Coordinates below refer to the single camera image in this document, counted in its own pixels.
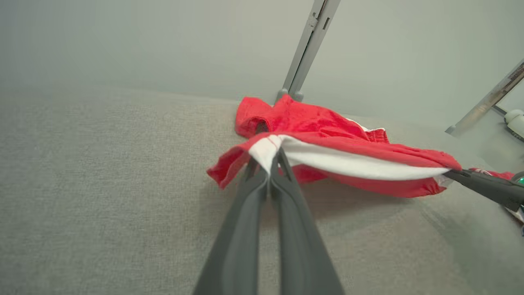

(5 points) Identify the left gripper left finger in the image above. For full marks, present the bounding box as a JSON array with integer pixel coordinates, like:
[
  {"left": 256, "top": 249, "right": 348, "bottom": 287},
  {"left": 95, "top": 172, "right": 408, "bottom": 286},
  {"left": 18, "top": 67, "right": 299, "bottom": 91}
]
[{"left": 192, "top": 157, "right": 269, "bottom": 295}]

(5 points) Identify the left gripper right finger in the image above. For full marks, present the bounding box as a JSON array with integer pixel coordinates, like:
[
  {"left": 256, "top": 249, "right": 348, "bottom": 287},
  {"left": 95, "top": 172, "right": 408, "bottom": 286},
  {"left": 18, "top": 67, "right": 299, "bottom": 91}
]
[{"left": 270, "top": 148, "right": 344, "bottom": 295}]

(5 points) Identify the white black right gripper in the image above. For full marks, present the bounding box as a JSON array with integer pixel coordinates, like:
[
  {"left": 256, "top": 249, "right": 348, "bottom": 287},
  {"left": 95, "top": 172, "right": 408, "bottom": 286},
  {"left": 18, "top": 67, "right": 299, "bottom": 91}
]
[{"left": 444, "top": 169, "right": 524, "bottom": 225}]

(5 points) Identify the grey fabric sofa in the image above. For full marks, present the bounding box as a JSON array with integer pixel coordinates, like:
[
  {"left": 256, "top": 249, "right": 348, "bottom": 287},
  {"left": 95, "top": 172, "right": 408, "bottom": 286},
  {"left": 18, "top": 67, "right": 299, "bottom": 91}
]
[{"left": 0, "top": 84, "right": 524, "bottom": 295}]

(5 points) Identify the red white lettered jersey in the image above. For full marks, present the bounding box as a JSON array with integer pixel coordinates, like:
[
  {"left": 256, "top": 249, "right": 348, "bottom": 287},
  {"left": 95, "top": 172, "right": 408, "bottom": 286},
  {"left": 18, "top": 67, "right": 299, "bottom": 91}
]
[{"left": 207, "top": 94, "right": 515, "bottom": 199}]

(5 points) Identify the white rounded device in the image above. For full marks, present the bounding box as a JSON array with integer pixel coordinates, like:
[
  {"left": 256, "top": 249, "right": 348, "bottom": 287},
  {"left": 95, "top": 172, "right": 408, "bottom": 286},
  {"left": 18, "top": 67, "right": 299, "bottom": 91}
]
[{"left": 504, "top": 109, "right": 524, "bottom": 143}]

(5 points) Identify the grey metal partition post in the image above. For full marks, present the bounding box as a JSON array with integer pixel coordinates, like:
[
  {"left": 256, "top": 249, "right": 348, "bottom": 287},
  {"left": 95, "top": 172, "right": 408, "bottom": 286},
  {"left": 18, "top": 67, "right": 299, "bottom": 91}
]
[
  {"left": 275, "top": 0, "right": 341, "bottom": 103},
  {"left": 445, "top": 59, "right": 524, "bottom": 138}
]

